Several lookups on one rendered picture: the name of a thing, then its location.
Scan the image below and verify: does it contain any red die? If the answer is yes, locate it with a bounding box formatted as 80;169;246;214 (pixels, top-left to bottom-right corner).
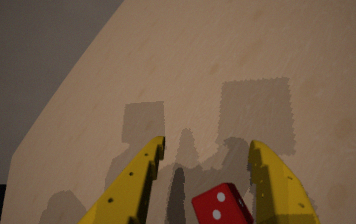
191;183;254;224

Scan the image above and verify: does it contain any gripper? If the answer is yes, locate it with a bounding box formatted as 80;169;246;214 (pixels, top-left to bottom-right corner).
77;136;321;224

